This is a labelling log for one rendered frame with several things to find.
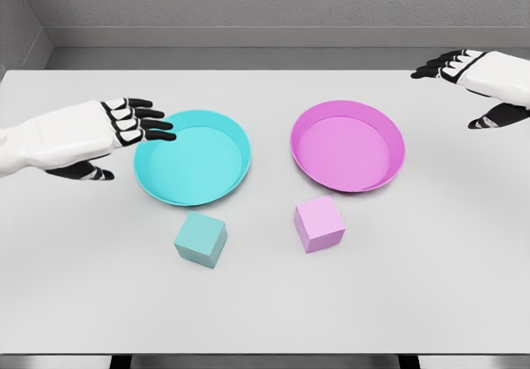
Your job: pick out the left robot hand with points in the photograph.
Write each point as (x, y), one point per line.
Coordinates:
(72, 133)

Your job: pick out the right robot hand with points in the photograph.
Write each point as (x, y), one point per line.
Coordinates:
(492, 75)

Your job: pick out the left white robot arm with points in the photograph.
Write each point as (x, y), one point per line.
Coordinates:
(12, 149)

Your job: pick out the cyan round plate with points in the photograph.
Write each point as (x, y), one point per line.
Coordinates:
(192, 158)

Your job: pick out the pink round plate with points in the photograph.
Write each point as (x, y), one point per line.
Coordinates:
(347, 145)

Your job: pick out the cyan cube block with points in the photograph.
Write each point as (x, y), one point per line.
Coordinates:
(200, 240)

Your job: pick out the pink cube block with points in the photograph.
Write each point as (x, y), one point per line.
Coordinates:
(319, 224)

